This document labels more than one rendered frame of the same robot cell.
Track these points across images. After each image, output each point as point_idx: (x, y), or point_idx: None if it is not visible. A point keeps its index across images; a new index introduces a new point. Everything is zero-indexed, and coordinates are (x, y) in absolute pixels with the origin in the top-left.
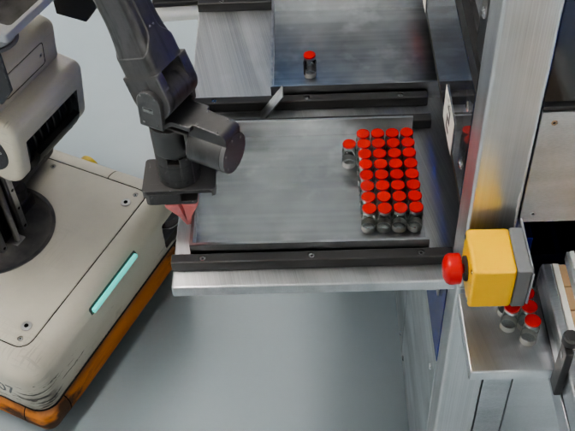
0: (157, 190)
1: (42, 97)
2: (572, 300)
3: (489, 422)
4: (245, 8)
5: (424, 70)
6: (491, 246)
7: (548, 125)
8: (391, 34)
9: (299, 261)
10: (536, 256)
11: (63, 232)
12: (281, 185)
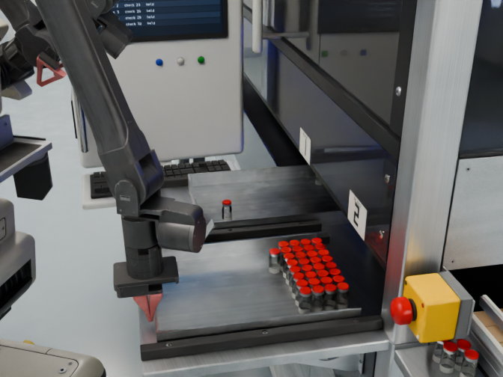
0: (126, 282)
1: (3, 259)
2: (495, 335)
3: None
4: (167, 185)
5: (311, 211)
6: (431, 285)
7: (464, 171)
8: (280, 193)
9: (254, 338)
10: None
11: None
12: (223, 289)
